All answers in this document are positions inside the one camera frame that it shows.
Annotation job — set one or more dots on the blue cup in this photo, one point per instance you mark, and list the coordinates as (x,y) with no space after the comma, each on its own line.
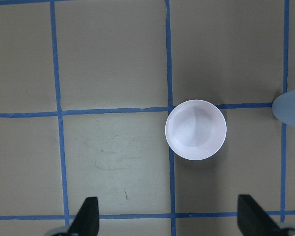
(283,108)

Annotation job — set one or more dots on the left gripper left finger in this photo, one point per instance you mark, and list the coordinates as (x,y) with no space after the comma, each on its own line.
(86,222)

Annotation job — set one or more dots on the pink bowl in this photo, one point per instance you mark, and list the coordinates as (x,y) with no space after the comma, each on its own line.
(195,130)

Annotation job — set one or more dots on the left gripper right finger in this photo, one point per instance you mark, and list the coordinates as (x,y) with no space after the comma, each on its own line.
(252,220)

